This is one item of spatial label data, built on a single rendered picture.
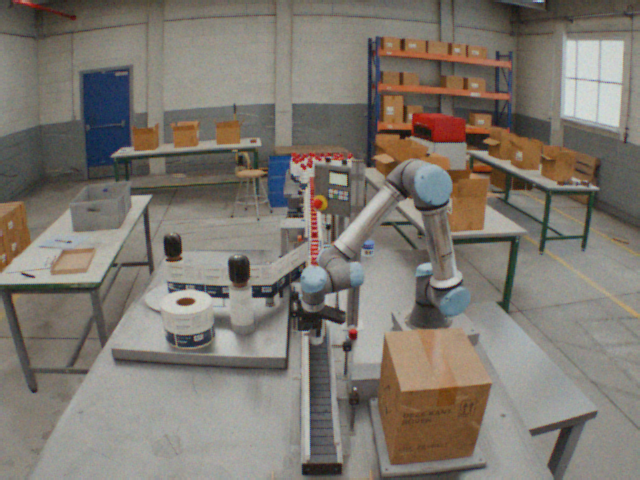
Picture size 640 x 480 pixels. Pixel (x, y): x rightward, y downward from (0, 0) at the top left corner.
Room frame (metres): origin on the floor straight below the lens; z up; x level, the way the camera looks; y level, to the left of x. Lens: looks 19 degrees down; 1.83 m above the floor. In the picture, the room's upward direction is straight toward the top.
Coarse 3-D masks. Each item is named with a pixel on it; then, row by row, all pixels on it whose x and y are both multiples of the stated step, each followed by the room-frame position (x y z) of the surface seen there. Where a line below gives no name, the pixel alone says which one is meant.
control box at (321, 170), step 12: (324, 168) 1.86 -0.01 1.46; (336, 168) 1.83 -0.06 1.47; (348, 168) 1.81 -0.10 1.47; (324, 180) 1.86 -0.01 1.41; (348, 180) 1.80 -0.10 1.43; (324, 192) 1.86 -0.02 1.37; (324, 204) 1.85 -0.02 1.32; (336, 204) 1.83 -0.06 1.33; (348, 204) 1.80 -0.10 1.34; (348, 216) 1.80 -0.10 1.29
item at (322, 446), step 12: (324, 336) 1.64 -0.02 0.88; (312, 348) 1.55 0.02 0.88; (324, 348) 1.55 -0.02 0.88; (312, 360) 1.47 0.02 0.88; (324, 360) 1.47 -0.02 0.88; (312, 372) 1.39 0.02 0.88; (324, 372) 1.39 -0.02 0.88; (312, 384) 1.32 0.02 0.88; (324, 384) 1.32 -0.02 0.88; (312, 396) 1.26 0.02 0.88; (324, 396) 1.26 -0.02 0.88; (312, 408) 1.19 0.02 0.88; (324, 408) 1.19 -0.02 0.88; (312, 420) 1.13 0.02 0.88; (324, 420) 1.13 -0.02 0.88; (312, 432) 1.08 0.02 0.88; (324, 432) 1.08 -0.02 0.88; (312, 444) 1.02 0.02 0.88; (324, 444) 1.02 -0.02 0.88; (312, 456) 0.97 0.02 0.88; (324, 456) 0.97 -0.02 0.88; (336, 456) 0.97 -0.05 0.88
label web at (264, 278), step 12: (300, 252) 2.11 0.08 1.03; (276, 264) 1.93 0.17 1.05; (288, 264) 2.01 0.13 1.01; (300, 264) 2.11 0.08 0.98; (228, 276) 1.87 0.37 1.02; (252, 276) 1.88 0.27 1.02; (264, 276) 1.88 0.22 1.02; (276, 276) 1.92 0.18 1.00; (288, 276) 2.01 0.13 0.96; (300, 276) 2.11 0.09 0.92; (228, 288) 1.87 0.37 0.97; (252, 288) 1.88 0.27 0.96; (264, 288) 1.88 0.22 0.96; (276, 288) 1.92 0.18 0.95
